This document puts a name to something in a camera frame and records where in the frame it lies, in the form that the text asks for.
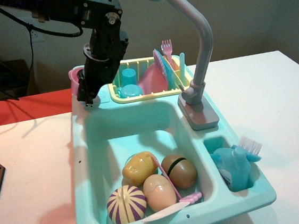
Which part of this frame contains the purple striped toy onion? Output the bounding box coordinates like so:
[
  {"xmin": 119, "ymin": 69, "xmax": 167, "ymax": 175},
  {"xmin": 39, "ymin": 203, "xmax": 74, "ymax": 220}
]
[{"xmin": 107, "ymin": 185, "xmax": 147, "ymax": 224}]

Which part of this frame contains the brown toy kiwi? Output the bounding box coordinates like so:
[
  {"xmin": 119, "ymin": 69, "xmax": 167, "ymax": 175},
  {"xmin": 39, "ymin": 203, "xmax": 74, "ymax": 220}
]
[{"xmin": 161, "ymin": 154, "xmax": 197, "ymax": 189}]

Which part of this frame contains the teal pink toy plate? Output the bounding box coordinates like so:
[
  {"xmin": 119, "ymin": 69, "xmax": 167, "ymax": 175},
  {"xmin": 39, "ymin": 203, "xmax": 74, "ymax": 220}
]
[{"xmin": 153, "ymin": 49, "xmax": 175, "ymax": 89}]

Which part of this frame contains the black power cord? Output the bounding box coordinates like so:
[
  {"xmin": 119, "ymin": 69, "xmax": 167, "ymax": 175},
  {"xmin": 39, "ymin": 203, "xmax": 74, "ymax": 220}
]
[{"xmin": 20, "ymin": 24, "xmax": 39, "ymax": 97}]

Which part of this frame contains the pink toy fork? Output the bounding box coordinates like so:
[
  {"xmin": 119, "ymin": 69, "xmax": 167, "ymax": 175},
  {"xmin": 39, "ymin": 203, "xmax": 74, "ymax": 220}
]
[{"xmin": 161, "ymin": 40, "xmax": 176, "ymax": 70}]

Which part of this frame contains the dark furniture at left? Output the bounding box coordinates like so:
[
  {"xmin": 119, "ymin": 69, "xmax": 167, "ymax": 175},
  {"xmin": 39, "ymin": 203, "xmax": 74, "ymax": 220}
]
[{"xmin": 0, "ymin": 59, "xmax": 39, "ymax": 101}]

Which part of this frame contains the light blue toy knife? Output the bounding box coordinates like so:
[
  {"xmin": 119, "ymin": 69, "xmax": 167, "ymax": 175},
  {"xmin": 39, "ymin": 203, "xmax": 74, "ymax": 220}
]
[{"xmin": 179, "ymin": 52, "xmax": 185, "ymax": 81}]

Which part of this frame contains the teal toy sink unit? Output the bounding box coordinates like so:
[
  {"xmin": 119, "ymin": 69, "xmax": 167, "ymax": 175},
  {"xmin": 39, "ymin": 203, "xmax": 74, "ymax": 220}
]
[{"xmin": 71, "ymin": 86, "xmax": 276, "ymax": 224}]

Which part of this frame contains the yellow dish drying rack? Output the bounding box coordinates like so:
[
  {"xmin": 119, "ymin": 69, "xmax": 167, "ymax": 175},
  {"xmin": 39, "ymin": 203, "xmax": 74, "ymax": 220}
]
[{"xmin": 108, "ymin": 57, "xmax": 193, "ymax": 104}]

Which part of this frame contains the yellow toy potato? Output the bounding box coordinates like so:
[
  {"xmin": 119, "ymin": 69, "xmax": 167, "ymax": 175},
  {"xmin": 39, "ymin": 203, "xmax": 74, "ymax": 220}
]
[{"xmin": 122, "ymin": 151, "xmax": 157, "ymax": 187}]

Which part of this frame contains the pink white toy spatula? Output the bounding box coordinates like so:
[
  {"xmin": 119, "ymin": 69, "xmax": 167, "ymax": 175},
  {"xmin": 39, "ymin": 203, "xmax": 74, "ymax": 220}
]
[{"xmin": 142, "ymin": 155, "xmax": 202, "ymax": 223}]

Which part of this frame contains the red cloth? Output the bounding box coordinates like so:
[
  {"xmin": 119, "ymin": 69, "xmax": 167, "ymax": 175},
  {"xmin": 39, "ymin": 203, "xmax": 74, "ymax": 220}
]
[{"xmin": 0, "ymin": 89, "xmax": 72, "ymax": 126}]

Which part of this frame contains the blue toy soap bottle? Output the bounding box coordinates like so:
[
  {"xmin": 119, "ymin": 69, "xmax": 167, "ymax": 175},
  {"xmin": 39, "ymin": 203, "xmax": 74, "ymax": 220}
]
[{"xmin": 211, "ymin": 145, "xmax": 261, "ymax": 192}]

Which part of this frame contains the blue toy cup upright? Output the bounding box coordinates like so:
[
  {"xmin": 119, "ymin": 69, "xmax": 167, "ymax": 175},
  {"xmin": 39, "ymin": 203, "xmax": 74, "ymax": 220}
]
[{"xmin": 121, "ymin": 68, "xmax": 137, "ymax": 87}]

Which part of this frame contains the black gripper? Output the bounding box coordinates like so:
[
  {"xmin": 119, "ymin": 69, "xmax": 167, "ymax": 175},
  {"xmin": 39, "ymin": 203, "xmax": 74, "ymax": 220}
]
[{"xmin": 77, "ymin": 13, "xmax": 129, "ymax": 107}]

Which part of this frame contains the grey toy faucet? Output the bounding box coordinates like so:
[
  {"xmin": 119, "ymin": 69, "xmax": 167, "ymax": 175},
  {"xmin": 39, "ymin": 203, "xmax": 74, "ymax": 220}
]
[{"xmin": 151, "ymin": 0, "xmax": 219, "ymax": 130}]

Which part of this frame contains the pink plastic toy cup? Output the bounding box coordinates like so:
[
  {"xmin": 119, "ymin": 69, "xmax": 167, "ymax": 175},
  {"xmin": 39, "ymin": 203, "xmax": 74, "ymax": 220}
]
[{"xmin": 68, "ymin": 66, "xmax": 84, "ymax": 96}]

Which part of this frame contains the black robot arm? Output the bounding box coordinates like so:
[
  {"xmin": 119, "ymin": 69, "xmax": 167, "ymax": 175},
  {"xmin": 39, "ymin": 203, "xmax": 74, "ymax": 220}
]
[{"xmin": 0, "ymin": 0, "xmax": 129, "ymax": 107}]

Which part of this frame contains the blue white dish brush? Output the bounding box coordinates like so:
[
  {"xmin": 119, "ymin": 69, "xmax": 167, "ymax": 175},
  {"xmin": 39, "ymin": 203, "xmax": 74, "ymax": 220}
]
[{"xmin": 231, "ymin": 136, "xmax": 262, "ymax": 162}]

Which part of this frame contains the blue toy cup lying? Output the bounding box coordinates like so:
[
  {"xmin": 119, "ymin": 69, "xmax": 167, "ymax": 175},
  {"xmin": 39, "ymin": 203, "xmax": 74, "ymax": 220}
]
[{"xmin": 118, "ymin": 85, "xmax": 143, "ymax": 99}]

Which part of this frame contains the white wall outlet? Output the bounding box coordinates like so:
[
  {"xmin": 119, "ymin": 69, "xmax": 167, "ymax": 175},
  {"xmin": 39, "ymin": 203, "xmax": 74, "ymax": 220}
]
[{"xmin": 19, "ymin": 16, "xmax": 44, "ymax": 43}]

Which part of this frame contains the beige toy egg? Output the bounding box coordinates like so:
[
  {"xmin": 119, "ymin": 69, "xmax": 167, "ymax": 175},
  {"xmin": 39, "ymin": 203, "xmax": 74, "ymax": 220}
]
[{"xmin": 143, "ymin": 174, "xmax": 177, "ymax": 212}]

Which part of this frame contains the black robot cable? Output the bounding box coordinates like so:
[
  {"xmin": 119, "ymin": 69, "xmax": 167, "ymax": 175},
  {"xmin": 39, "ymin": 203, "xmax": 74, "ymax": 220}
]
[{"xmin": 0, "ymin": 2, "xmax": 86, "ymax": 39}]

